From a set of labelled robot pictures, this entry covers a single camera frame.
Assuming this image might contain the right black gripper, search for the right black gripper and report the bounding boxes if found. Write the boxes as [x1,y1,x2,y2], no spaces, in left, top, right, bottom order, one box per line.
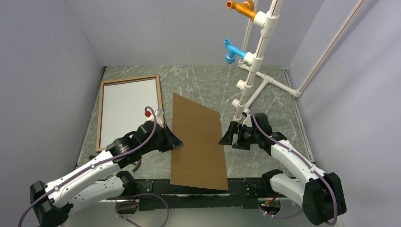
[219,121,260,150]

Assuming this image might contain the brown cardboard backing board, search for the brown cardboard backing board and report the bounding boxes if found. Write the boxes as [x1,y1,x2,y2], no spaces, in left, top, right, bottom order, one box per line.
[170,93,228,191]

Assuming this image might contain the glossy photo white borders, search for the glossy photo white borders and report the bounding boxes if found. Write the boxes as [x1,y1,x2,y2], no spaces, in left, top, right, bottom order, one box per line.
[99,79,160,148]

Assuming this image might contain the brown wooden picture frame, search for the brown wooden picture frame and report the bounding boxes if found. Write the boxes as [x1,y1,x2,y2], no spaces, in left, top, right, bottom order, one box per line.
[95,74,165,153]

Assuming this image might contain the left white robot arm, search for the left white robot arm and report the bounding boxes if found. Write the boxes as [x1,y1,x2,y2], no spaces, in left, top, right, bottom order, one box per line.
[30,120,183,227]

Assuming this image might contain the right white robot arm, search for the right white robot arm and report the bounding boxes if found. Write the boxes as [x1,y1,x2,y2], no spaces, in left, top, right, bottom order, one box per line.
[218,113,347,226]

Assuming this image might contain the small claw hammer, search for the small claw hammer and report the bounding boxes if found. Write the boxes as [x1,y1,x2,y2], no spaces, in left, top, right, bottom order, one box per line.
[132,160,141,173]

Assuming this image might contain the blue pipe fitting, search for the blue pipe fitting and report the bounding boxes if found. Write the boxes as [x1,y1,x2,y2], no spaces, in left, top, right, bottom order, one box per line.
[224,39,246,64]

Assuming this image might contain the white pvc pipe stand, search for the white pvc pipe stand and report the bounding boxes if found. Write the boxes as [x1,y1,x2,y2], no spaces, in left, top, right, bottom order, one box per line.
[232,0,368,122]

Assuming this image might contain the orange pipe fitting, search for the orange pipe fitting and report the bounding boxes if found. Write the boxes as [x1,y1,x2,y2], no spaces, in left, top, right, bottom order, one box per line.
[226,0,257,21]

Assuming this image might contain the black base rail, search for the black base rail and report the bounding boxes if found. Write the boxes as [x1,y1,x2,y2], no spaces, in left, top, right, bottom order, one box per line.
[114,177,284,211]

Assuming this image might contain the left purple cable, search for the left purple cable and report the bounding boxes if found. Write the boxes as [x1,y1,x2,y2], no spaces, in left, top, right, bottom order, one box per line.
[17,106,170,227]

